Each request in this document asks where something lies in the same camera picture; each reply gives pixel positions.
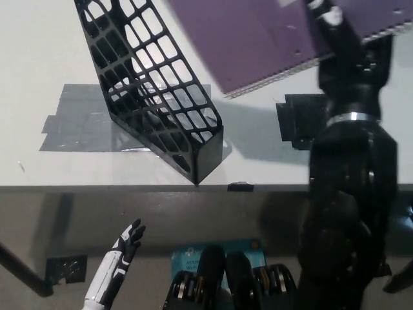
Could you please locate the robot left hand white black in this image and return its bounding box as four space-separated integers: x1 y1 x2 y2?
84 218 147 304

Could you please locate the robot right hand white black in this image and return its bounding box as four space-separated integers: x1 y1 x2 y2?
305 0 364 63

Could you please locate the purple spiral notebook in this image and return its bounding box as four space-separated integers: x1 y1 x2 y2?
164 0 413 99

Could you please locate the black lattice magazine stand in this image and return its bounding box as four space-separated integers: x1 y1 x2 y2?
73 0 225 185

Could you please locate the black floor tape patch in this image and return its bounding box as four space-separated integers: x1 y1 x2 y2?
45 254 88 285

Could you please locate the black table leg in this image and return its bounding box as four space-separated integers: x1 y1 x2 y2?
383 266 413 294
0 240 55 298

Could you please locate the square black tape patch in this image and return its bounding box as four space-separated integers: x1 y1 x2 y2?
275 94 330 151

